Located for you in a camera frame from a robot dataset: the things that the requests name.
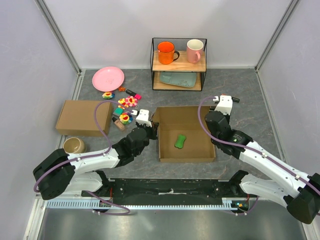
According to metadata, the green black eraser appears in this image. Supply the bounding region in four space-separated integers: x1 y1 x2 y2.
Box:
174 134 187 149

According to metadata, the brown cardboard box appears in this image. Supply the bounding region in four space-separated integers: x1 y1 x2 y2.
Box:
152 106 216 163
55 100 113 137

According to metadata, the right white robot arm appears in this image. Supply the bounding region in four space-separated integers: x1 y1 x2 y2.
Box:
204 111 320 224

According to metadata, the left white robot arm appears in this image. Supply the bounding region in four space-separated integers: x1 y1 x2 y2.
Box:
33 123 159 200

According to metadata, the closed brown cardboard box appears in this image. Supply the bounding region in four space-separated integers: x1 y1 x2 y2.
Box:
55 100 113 137

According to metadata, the foundation bottle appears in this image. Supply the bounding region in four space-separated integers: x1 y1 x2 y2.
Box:
112 117 126 131

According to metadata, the orange black highlighter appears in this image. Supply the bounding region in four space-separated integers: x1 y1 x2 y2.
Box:
231 96 240 103

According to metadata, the rainbow flower toy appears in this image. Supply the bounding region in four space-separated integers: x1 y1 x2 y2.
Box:
119 112 133 125

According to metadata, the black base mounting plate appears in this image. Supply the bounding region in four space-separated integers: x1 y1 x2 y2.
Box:
93 178 254 204

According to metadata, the pink flower toy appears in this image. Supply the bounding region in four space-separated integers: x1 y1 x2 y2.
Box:
125 96 138 107

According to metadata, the orange yellow flower toy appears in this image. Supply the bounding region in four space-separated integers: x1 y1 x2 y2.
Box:
117 98 129 110

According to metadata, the pink black highlighter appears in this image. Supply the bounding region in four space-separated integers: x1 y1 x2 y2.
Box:
125 89 142 100

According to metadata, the light green tray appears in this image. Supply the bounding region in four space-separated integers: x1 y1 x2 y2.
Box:
159 72 197 88

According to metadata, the beige cup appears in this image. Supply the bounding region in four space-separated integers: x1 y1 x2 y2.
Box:
62 137 86 154

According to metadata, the small orange flower toy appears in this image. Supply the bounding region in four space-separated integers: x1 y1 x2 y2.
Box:
118 86 126 92

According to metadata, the pink plate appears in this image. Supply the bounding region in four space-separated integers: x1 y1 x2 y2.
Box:
92 66 125 92

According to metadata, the pink mug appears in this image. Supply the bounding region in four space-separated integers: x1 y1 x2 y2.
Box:
186 39 204 64

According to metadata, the orange mug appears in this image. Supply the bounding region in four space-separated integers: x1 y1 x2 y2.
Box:
157 41 180 65

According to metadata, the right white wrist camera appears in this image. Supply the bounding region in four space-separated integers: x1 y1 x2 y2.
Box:
212 95 233 116

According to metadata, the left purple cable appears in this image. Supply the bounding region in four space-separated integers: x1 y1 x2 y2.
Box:
33 99 140 216

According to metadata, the black wire wooden shelf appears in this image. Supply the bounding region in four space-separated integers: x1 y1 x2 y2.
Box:
150 37 208 91

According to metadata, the grey slotted cable duct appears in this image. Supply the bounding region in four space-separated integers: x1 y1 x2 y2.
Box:
46 197 250 211

